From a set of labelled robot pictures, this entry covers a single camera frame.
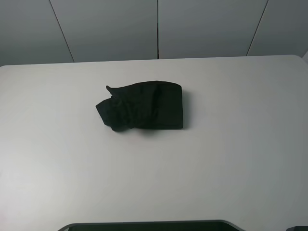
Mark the black printed t-shirt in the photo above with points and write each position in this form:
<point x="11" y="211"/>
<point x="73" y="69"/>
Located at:
<point x="156" y="105"/>

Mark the dark corner robot part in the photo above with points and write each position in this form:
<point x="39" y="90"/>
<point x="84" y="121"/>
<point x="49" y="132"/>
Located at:
<point x="298" y="228"/>

